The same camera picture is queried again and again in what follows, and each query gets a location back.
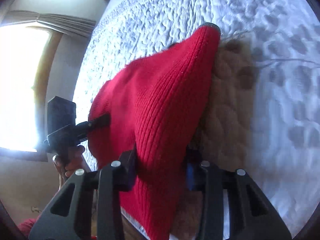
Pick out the white grey quilted bedspread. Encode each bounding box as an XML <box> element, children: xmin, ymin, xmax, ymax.
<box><xmin>73</xmin><ymin>0</ymin><xmax>319</xmax><ymax>239</ymax></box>

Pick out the person's left hand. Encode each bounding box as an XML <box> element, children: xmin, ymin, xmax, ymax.
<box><xmin>53</xmin><ymin>145</ymin><xmax>91</xmax><ymax>187</ymax></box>

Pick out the grey pleated curtain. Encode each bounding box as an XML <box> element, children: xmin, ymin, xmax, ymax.
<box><xmin>1</xmin><ymin>10</ymin><xmax>96</xmax><ymax>38</ymax></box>

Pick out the red knitted sweater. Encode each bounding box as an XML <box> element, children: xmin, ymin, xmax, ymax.
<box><xmin>88</xmin><ymin>23</ymin><xmax>220</xmax><ymax>239</ymax></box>

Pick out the red sleeved left forearm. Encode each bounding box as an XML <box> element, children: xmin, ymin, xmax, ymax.
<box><xmin>17</xmin><ymin>218</ymin><xmax>37</xmax><ymax>239</ymax></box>

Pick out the wooden window frame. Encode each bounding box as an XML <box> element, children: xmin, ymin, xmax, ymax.
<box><xmin>33</xmin><ymin>28</ymin><xmax>62</xmax><ymax>153</ymax></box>

